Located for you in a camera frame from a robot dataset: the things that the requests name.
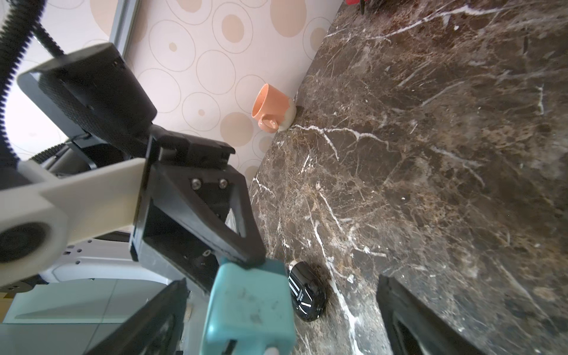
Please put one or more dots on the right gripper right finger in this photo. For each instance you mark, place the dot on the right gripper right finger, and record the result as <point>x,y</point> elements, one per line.
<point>412,328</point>

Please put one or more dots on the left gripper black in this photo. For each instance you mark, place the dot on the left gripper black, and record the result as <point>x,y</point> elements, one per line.
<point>107,256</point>

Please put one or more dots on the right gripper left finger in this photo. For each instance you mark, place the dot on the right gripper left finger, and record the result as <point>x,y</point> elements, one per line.
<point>156,328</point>

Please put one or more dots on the teal USB wall charger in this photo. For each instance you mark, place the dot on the teal USB wall charger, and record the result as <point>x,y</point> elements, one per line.
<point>250,311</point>

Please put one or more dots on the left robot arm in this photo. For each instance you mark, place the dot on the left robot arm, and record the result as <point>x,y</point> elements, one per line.
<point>177,191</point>

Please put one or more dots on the orange ceramic mug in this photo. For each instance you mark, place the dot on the orange ceramic mug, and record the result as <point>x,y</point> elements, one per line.
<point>273,110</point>

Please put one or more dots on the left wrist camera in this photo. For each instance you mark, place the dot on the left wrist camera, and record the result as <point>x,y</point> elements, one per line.
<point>69,210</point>

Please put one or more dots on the diagonal aluminium frame bar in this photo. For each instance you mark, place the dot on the diagonal aluminium frame bar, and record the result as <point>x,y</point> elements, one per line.
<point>123,24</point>

